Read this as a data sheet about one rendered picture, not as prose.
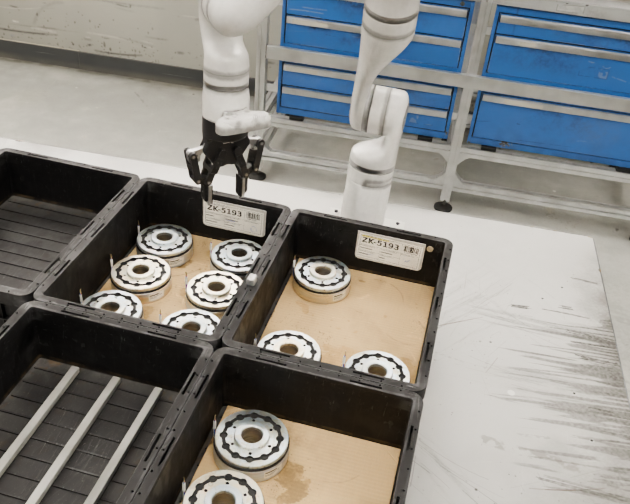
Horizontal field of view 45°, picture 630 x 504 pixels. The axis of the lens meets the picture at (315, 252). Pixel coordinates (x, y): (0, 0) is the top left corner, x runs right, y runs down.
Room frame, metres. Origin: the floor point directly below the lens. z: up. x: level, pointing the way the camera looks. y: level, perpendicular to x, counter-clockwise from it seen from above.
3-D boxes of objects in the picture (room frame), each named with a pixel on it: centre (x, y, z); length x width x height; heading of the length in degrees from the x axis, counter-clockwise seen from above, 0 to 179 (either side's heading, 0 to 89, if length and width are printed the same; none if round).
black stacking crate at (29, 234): (1.08, 0.53, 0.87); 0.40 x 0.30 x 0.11; 169
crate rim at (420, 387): (0.96, -0.06, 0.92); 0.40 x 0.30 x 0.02; 169
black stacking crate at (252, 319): (0.96, -0.06, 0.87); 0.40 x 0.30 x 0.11; 169
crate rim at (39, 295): (1.02, 0.23, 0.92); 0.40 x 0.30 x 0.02; 169
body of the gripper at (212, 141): (1.10, 0.16, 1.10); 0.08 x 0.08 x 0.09
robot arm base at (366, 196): (1.34, -0.09, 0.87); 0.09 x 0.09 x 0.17; 77
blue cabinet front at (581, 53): (2.76, -0.93, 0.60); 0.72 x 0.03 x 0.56; 83
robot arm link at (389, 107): (1.34, -0.10, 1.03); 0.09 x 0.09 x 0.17; 82
